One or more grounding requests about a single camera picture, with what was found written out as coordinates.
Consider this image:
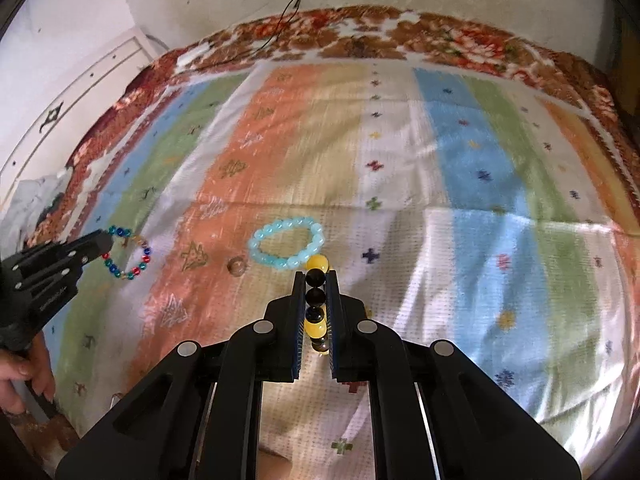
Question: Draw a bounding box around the black cable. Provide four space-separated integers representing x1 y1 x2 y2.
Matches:
199 0 319 68

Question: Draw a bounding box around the white charger adapter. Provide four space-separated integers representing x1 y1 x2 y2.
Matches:
176 42 210 67

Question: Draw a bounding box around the striped colourful mat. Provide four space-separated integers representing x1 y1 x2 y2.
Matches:
44 58 632 480

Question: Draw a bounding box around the white bed headboard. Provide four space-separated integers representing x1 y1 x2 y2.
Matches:
1 27 157 207

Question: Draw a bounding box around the light blue bead bracelet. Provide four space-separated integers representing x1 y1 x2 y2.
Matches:
247 216 327 271

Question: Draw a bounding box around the small brown bead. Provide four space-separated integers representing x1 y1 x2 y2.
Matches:
227 256 247 278

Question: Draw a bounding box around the left hand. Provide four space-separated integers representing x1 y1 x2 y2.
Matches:
0 332 55 415

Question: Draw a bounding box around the multicolour bead bracelet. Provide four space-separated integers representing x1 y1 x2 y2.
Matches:
101 224 153 281

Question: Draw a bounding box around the yellow black bead bracelet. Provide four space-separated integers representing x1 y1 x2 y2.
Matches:
302 252 333 356

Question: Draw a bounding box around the grey crumpled cloth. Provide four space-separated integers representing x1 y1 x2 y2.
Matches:
1 169 72 257

